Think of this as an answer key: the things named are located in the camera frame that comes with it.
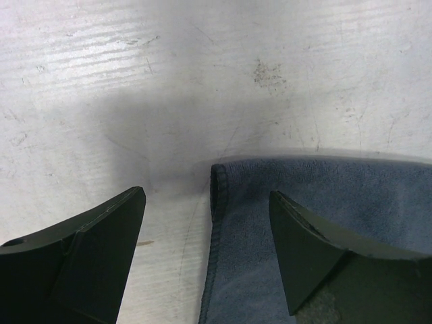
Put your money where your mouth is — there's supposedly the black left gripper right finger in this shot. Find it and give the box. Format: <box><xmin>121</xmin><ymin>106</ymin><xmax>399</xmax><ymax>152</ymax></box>
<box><xmin>269</xmin><ymin>191</ymin><xmax>431</xmax><ymax>323</ymax></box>

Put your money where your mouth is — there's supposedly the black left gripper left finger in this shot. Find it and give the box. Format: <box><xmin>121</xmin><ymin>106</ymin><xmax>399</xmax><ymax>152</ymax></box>
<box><xmin>1</xmin><ymin>186</ymin><xmax>146</xmax><ymax>323</ymax></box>

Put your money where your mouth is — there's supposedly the grey towel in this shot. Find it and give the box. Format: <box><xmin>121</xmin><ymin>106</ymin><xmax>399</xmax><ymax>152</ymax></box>
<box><xmin>198</xmin><ymin>157</ymin><xmax>431</xmax><ymax>323</ymax></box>

